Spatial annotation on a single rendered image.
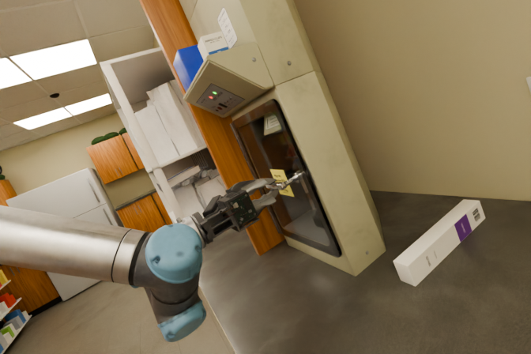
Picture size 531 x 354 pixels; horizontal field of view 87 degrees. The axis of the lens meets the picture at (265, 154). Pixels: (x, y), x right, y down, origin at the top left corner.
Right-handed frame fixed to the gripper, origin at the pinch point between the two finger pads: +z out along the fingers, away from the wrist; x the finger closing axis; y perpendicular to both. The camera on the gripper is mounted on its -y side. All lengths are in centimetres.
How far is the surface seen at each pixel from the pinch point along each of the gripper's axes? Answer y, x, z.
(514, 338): 39.0, -27.1, 7.4
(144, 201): -491, -16, -36
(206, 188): -119, -6, 7
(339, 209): 10.5, -10.1, 8.5
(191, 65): -6.7, 35.6, -3.5
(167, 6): -24, 61, 3
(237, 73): 11.6, 25.9, -1.4
